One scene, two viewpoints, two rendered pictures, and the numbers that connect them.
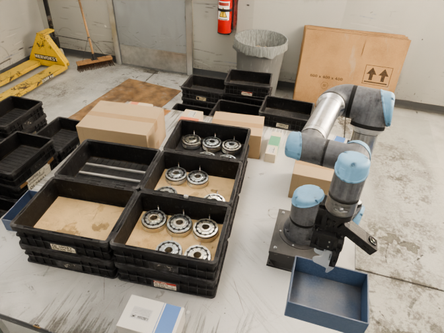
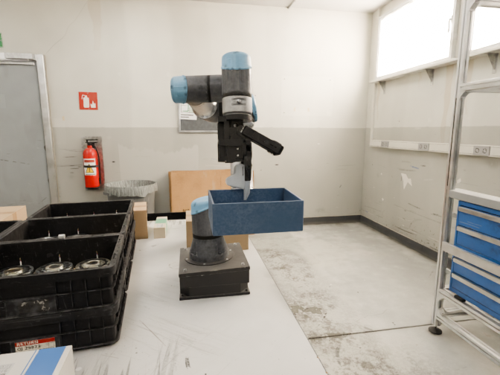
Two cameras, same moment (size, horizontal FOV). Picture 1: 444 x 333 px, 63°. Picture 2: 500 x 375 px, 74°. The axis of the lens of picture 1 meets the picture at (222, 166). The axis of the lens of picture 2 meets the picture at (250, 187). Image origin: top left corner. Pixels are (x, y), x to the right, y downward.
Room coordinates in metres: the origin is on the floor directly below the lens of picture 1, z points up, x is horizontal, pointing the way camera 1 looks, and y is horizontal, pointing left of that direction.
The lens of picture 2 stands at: (-0.13, 0.04, 1.28)
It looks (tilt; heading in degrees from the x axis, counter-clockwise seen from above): 10 degrees down; 334
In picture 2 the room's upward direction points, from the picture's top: straight up
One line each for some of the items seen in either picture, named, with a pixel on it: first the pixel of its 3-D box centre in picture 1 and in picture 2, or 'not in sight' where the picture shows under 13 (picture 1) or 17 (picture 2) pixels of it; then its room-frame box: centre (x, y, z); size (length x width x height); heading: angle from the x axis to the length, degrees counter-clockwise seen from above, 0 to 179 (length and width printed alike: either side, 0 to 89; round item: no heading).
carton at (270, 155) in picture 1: (273, 147); (161, 227); (1.77, -0.30, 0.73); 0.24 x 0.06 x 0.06; 165
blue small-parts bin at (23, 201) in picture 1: (32, 211); not in sight; (1.16, 0.87, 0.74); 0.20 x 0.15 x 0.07; 170
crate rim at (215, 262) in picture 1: (174, 225); (45, 258); (0.94, 0.18, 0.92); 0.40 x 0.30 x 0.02; 80
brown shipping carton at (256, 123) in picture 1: (236, 134); (119, 221); (1.81, -0.08, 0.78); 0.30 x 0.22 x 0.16; 82
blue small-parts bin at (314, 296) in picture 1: (326, 294); (252, 209); (0.56, -0.30, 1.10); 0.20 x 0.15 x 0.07; 75
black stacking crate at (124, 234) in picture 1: (174, 234); (47, 274); (0.94, 0.18, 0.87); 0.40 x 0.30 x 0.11; 80
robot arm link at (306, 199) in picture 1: (308, 204); (208, 213); (1.04, -0.35, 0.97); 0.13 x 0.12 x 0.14; 66
